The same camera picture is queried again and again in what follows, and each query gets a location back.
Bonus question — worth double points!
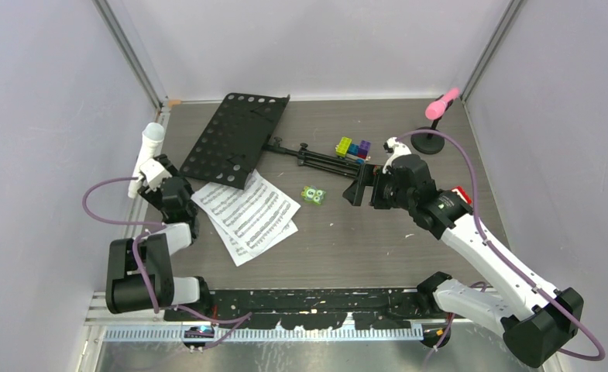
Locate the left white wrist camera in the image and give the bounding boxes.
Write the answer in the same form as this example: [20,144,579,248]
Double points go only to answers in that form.
[139,159,172,191]

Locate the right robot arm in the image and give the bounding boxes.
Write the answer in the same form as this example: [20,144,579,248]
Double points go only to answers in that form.
[342,154,584,367]

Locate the pink toy microphone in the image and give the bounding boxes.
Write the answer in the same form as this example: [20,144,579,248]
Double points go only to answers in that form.
[424,88,461,120]

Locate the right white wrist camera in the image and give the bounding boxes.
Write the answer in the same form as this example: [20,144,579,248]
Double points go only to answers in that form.
[381,136,411,174]

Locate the colourful toy brick car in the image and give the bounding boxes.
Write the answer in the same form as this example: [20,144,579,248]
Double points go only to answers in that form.
[335,136,371,164]

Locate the red white cube block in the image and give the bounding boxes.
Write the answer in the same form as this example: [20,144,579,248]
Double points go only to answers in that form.
[452,186,472,205]

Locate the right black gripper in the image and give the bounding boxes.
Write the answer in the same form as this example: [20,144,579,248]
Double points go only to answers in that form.
[343,163,415,212]

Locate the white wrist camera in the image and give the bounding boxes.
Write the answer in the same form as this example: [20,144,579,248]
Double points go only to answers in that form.
[381,136,411,174]
[139,159,172,191]

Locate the green owl number block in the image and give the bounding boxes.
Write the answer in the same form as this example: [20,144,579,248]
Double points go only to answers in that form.
[301,186,326,205]

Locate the sheet music page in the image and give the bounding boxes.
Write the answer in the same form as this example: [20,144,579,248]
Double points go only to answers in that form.
[192,170,301,257]
[208,215,299,267]

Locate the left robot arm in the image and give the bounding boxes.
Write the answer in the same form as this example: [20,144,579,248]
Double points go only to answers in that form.
[105,154,213,321]

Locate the white toy microphone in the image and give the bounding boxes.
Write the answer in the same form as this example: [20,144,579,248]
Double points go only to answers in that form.
[127,122,166,199]

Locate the black music stand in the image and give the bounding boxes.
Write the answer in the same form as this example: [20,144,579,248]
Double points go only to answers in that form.
[179,92,367,189]

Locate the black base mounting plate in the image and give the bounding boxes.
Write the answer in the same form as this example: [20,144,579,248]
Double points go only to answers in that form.
[187,288,449,330]

